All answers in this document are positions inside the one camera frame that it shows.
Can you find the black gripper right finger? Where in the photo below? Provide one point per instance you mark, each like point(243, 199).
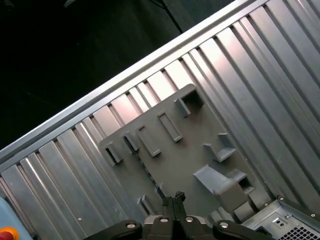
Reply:
point(190, 230)

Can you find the black PC case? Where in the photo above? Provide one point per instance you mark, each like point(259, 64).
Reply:
point(282, 215)

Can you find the blue RAM stick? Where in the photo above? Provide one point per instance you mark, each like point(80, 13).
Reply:
point(147, 170)

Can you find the grey parts rack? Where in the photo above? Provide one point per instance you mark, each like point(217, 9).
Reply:
point(185, 155)

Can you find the pale blue teach pendant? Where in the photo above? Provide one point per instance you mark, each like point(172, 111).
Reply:
point(5, 212)

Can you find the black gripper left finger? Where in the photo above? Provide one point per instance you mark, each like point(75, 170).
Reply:
point(160, 230)

